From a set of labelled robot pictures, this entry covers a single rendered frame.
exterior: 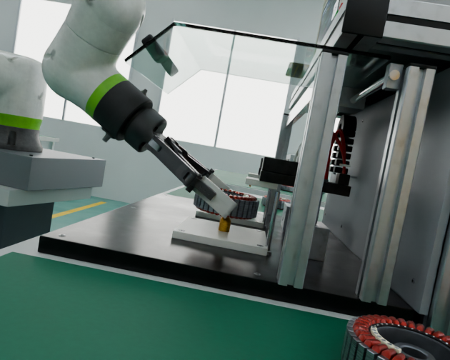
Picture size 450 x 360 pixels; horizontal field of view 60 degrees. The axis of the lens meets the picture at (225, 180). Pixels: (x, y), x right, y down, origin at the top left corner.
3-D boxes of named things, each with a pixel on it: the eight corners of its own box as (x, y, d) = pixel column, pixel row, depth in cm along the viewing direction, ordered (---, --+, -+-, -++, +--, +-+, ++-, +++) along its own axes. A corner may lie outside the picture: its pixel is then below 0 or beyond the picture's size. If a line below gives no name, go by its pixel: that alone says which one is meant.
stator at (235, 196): (187, 209, 62) (191, 187, 62) (197, 202, 74) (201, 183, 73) (256, 224, 62) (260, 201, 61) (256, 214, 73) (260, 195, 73)
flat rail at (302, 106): (321, 87, 47) (326, 62, 47) (283, 128, 108) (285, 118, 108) (331, 88, 47) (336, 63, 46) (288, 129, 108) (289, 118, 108)
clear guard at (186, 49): (123, 61, 50) (131, 14, 49) (166, 93, 73) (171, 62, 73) (381, 104, 47) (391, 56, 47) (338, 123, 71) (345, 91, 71)
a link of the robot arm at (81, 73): (61, 73, 76) (17, 76, 66) (89, 16, 70) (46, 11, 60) (114, 120, 75) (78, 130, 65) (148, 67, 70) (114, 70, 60)
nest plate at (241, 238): (171, 237, 61) (172, 230, 61) (188, 222, 76) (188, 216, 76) (266, 256, 60) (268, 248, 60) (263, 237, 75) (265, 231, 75)
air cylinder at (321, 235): (292, 256, 63) (298, 222, 63) (288, 246, 71) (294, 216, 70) (323, 261, 63) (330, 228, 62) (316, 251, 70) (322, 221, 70)
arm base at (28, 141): (-62, 136, 106) (-59, 114, 106) (-12, 140, 120) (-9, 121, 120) (8, 151, 97) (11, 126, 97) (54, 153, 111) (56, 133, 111)
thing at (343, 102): (336, 106, 65) (341, 81, 65) (330, 110, 71) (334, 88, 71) (363, 110, 65) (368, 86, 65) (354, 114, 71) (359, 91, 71)
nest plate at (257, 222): (195, 216, 85) (196, 210, 85) (203, 207, 100) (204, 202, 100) (263, 228, 84) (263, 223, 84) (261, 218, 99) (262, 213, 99)
